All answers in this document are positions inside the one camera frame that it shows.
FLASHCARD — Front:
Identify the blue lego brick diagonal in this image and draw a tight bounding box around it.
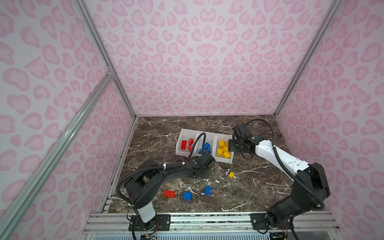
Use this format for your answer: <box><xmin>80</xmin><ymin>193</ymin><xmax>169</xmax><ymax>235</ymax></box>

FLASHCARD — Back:
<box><xmin>204</xmin><ymin>143</ymin><xmax>211</xmax><ymax>151</ymax></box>

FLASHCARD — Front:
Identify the blue lego brick front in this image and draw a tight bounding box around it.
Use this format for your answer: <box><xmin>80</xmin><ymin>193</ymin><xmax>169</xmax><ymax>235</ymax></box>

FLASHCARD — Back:
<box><xmin>183</xmin><ymin>192</ymin><xmax>192</xmax><ymax>201</ymax></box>

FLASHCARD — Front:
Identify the long red lego brick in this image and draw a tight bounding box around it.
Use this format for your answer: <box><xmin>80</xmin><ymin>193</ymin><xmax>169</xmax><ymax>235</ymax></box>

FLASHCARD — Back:
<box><xmin>181</xmin><ymin>140</ymin><xmax>188</xmax><ymax>150</ymax></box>

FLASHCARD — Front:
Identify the yellow lego brick pair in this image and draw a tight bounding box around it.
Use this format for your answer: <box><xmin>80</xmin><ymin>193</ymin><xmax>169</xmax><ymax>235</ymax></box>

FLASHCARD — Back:
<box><xmin>222</xmin><ymin>152</ymin><xmax>231</xmax><ymax>159</ymax></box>

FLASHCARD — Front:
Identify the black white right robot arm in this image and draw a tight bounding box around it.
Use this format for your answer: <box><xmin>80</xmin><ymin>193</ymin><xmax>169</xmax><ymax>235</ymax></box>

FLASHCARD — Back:
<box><xmin>229</xmin><ymin>136</ymin><xmax>331</xmax><ymax>229</ymax></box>

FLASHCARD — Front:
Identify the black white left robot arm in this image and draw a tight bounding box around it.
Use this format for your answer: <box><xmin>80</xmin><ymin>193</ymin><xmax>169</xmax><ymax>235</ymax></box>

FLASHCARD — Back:
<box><xmin>116</xmin><ymin>152</ymin><xmax>216</xmax><ymax>230</ymax></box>

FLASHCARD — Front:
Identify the white right bin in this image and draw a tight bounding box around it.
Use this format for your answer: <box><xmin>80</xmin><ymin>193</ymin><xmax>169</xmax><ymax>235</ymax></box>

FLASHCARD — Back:
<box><xmin>212</xmin><ymin>134</ymin><xmax>234</xmax><ymax>164</ymax></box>

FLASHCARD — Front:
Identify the white bin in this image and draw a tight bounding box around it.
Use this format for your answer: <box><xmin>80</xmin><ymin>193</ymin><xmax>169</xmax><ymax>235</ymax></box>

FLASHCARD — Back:
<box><xmin>175</xmin><ymin>129</ymin><xmax>198</xmax><ymax>157</ymax></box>
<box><xmin>212</xmin><ymin>134</ymin><xmax>234</xmax><ymax>164</ymax></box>
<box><xmin>191</xmin><ymin>130</ymin><xmax>219</xmax><ymax>161</ymax></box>

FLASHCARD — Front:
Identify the white middle bin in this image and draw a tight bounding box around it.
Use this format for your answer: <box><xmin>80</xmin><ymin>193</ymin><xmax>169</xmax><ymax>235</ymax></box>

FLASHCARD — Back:
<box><xmin>191</xmin><ymin>130</ymin><xmax>219</xmax><ymax>161</ymax></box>

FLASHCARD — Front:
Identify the white left bin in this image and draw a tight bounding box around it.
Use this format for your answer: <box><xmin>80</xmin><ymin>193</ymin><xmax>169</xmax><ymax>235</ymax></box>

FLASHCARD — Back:
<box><xmin>175</xmin><ymin>129</ymin><xmax>198</xmax><ymax>157</ymax></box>

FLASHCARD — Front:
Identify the red lego brick front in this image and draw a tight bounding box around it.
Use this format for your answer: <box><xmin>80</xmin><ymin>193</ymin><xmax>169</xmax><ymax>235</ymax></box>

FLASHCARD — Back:
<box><xmin>163</xmin><ymin>190</ymin><xmax>176</xmax><ymax>199</ymax></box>

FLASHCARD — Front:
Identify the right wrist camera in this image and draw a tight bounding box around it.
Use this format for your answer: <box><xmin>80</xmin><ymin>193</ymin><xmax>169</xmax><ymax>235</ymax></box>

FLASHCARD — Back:
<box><xmin>233</xmin><ymin>124</ymin><xmax>252</xmax><ymax>140</ymax></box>

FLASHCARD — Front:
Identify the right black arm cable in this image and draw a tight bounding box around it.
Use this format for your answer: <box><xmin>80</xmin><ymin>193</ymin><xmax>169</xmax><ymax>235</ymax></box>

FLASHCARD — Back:
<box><xmin>244</xmin><ymin>118</ymin><xmax>277</xmax><ymax>148</ymax></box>

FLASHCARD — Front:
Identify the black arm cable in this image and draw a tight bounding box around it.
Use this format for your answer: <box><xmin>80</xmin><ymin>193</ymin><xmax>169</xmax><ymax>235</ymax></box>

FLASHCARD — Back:
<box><xmin>244</xmin><ymin>118</ymin><xmax>277</xmax><ymax>148</ymax></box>
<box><xmin>188</xmin><ymin>132</ymin><xmax>208</xmax><ymax>158</ymax></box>

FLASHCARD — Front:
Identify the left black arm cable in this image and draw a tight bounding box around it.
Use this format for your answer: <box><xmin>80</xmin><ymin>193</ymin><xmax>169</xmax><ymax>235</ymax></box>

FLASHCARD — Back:
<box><xmin>188</xmin><ymin>132</ymin><xmax>208</xmax><ymax>158</ymax></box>

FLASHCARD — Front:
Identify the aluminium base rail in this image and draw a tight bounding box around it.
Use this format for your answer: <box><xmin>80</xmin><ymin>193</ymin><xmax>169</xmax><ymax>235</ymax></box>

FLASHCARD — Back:
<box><xmin>81</xmin><ymin>211</ymin><xmax>344</xmax><ymax>240</ymax></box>

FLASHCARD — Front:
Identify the diagonal aluminium frame bar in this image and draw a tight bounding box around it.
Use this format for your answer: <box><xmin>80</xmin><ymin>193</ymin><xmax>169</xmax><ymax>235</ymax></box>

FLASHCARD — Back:
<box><xmin>1</xmin><ymin>72</ymin><xmax>114</xmax><ymax>240</ymax></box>

